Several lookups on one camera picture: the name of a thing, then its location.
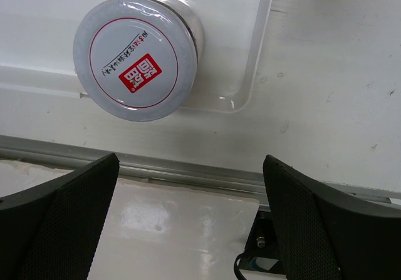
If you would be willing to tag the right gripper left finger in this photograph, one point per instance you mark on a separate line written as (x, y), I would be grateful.
(51, 231)

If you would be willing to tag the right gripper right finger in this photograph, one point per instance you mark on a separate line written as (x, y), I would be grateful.
(324, 233)

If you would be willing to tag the short white-lid jar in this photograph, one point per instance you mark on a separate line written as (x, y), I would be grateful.
(138, 59)

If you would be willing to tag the white divided organizer tray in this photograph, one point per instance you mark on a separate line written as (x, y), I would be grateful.
(37, 48)

